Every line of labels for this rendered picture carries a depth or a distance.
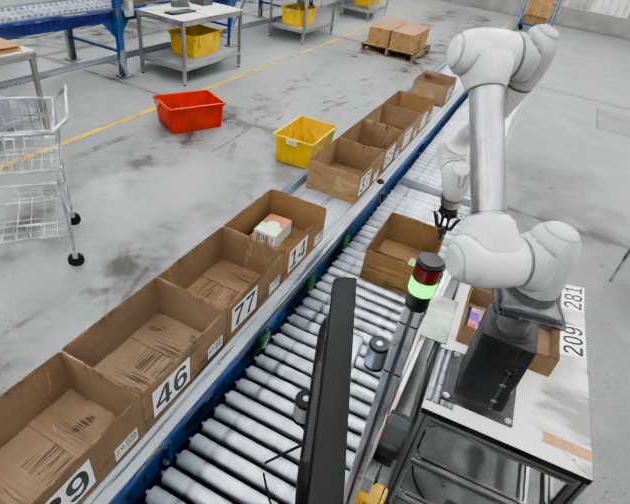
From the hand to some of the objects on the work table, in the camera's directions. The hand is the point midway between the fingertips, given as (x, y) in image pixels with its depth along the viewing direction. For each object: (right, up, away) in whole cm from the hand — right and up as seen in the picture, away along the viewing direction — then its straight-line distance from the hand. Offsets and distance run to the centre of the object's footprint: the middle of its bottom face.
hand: (441, 232), depth 217 cm
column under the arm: (+5, -60, -35) cm, 70 cm away
